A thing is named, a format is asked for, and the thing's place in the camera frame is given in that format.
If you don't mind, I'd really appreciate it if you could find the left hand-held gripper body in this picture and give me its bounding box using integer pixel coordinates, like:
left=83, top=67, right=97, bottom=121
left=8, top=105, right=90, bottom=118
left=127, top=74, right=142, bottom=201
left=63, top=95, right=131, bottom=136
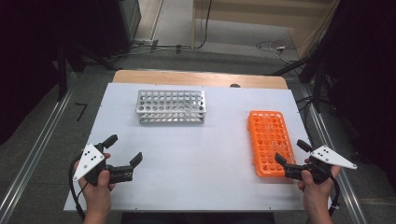
left=73, top=143, right=134, bottom=187

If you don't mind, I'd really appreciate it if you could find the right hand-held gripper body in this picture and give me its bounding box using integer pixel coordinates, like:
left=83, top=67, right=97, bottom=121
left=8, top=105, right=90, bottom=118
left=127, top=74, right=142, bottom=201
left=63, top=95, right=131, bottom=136
left=284, top=145, right=358, bottom=185

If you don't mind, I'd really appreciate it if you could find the orange plastic test tube rack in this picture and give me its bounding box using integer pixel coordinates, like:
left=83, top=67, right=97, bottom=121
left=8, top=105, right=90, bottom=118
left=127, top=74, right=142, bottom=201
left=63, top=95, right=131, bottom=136
left=247, top=110, right=297, bottom=178

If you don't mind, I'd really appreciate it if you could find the silver metal test tube rack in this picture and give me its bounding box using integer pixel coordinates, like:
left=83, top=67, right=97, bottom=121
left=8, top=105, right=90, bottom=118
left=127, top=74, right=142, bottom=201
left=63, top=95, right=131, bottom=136
left=135, top=90, right=207, bottom=124

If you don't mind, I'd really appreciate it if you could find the person's left hand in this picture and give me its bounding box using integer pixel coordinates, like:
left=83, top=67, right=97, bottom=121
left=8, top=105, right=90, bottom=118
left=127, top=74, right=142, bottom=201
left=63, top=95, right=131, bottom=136
left=78, top=170, right=116, bottom=216

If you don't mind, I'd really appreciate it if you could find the person's right hand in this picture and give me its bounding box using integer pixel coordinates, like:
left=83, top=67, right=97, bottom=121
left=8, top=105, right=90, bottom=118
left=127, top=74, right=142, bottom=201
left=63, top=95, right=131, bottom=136
left=297, top=166, right=342, bottom=216

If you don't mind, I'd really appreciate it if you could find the white board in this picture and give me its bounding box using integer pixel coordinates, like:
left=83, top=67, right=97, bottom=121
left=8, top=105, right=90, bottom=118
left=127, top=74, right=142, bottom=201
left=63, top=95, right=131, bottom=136
left=64, top=82, right=334, bottom=213

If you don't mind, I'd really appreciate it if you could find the black metal stand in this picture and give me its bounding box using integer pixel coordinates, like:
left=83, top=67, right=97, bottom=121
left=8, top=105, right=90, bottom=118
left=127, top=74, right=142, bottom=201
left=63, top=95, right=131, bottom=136
left=264, top=54, right=332, bottom=114
left=55, top=40, right=120, bottom=102

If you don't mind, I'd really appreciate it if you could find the wooden table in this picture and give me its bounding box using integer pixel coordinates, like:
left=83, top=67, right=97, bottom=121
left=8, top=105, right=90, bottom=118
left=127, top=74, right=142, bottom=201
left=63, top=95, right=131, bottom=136
left=112, top=69, right=289, bottom=91

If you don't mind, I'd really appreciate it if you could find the power strip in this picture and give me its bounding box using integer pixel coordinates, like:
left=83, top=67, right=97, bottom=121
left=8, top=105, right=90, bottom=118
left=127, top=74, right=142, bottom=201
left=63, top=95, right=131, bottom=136
left=132, top=38, right=160, bottom=51

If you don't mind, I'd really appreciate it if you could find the dark cabinet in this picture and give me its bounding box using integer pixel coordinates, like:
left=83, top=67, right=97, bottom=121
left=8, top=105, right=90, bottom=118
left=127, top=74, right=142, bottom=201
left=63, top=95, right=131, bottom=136
left=92, top=0, right=142, bottom=58

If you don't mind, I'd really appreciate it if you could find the metal floor rail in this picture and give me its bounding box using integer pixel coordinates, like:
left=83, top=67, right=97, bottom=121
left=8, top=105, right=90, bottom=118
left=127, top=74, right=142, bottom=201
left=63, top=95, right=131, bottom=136
left=300, top=83, right=369, bottom=224
left=0, top=71, right=79, bottom=224

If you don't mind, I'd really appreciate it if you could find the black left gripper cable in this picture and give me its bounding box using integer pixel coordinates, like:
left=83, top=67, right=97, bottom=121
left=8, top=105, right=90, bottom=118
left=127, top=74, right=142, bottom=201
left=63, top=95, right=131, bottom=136
left=68, top=154, right=87, bottom=220

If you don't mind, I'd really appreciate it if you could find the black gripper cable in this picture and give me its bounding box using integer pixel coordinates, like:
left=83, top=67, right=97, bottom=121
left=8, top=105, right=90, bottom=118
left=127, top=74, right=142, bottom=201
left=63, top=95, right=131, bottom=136
left=328, top=174, right=341, bottom=217
left=68, top=154, right=87, bottom=220

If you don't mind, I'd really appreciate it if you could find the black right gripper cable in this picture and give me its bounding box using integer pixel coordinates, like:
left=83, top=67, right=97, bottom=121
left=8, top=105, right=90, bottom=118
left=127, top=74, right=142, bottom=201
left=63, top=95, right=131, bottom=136
left=328, top=174, right=341, bottom=217

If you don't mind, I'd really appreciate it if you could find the white floor cable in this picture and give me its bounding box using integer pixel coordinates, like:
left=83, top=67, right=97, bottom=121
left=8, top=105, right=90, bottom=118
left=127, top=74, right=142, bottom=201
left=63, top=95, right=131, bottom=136
left=255, top=39, right=301, bottom=65

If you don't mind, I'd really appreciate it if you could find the black hanging cable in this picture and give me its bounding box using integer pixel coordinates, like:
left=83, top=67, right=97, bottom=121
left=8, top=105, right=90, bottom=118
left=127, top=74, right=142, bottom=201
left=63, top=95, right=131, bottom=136
left=192, top=0, right=214, bottom=50

